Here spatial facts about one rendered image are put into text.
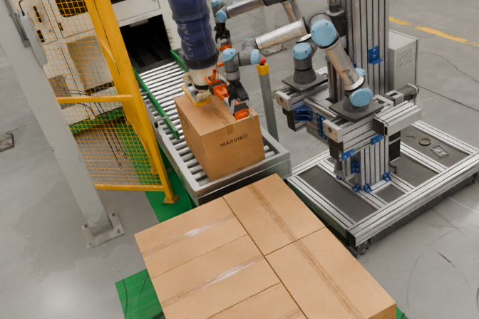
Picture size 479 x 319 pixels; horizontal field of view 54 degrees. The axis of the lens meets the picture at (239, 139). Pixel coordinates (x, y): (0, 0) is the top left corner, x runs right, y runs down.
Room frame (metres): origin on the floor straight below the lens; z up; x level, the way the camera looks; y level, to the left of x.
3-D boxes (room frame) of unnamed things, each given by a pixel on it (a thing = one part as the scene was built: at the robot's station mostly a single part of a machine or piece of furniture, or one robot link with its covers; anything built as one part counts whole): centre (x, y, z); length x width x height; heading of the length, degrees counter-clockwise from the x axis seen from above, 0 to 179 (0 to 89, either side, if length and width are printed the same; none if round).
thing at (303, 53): (2.78, -0.51, 1.20); 0.13 x 0.12 x 0.14; 152
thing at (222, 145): (2.83, 0.13, 0.75); 0.60 x 0.40 x 0.40; 17
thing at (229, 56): (2.27, -0.04, 1.50); 0.09 x 0.08 x 0.11; 83
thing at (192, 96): (2.81, 0.23, 1.10); 0.34 x 0.10 x 0.05; 16
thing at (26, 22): (2.93, 1.12, 1.62); 0.20 x 0.05 x 0.30; 18
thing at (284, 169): (2.50, 0.02, 0.48); 0.70 x 0.03 x 0.15; 108
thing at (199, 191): (2.51, 0.02, 0.58); 0.70 x 0.03 x 0.06; 108
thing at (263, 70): (3.21, -0.28, 0.50); 0.07 x 0.07 x 1.00; 18
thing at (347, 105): (2.32, -0.70, 1.09); 0.15 x 0.15 x 0.10
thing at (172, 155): (3.52, 0.69, 0.50); 2.31 x 0.05 x 0.19; 18
